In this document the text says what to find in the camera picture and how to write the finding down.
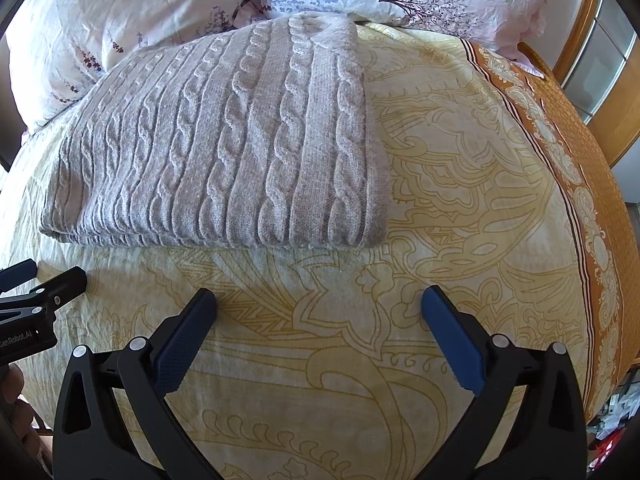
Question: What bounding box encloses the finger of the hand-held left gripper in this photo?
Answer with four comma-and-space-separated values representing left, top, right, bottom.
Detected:
0, 259, 39, 295
0, 266, 89, 322

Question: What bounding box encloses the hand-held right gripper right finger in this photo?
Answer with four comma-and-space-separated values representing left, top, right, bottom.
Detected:
415, 286, 588, 480

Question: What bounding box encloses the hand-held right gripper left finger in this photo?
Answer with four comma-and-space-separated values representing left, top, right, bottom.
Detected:
52, 288, 221, 480

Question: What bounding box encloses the beige cable knit sweater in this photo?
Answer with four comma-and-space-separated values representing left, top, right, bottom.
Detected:
40, 12, 392, 251

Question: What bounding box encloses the person's left hand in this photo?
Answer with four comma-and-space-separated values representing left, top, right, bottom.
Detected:
0, 362, 42, 467

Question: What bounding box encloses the yellow patterned bed sheet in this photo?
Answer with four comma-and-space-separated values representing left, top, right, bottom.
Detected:
0, 20, 633, 480

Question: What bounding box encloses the floor clutter pile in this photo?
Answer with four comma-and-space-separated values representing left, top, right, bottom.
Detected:
587, 372, 637, 463

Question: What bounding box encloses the white pillow purple flower print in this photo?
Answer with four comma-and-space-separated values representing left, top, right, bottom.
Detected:
19, 0, 256, 133

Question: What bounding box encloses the wooden glass door cabinet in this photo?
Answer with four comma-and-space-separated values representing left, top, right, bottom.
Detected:
550, 0, 640, 168

